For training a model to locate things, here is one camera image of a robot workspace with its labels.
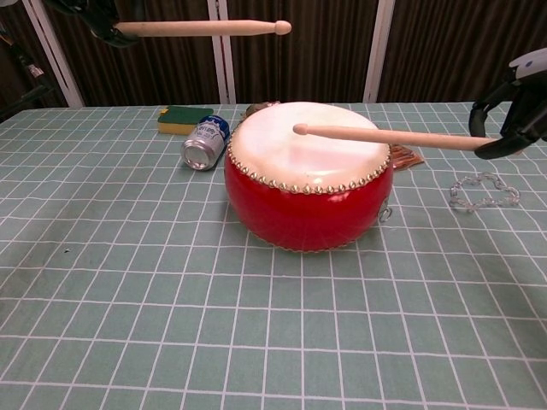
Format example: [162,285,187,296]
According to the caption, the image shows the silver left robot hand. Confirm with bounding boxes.
[42,0,140,49]

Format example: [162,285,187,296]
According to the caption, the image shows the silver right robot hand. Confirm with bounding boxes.
[468,47,547,161]

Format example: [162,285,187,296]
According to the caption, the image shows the wooden drumstick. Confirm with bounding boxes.
[113,19,293,38]
[292,123,501,151]

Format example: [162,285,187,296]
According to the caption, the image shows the red drum with white skin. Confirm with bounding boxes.
[223,101,392,254]

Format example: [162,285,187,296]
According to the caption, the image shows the green grid cutting mat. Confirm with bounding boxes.
[0,101,547,410]

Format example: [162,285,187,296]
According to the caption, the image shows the dark corrugated screen panel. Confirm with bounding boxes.
[40,0,226,107]
[0,0,72,123]
[226,0,379,105]
[378,0,547,103]

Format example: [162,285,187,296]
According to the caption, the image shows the green yellow sponge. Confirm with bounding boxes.
[156,104,215,137]

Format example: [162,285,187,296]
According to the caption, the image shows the orange spout pouch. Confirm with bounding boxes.
[389,143,426,171]

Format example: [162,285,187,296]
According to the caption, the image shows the blue silver drink can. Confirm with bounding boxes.
[180,114,232,172]

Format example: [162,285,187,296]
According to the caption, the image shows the brown foil snack packet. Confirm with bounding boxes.
[243,101,281,119]

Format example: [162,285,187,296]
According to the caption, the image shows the clear bead chain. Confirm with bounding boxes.
[448,171,521,214]

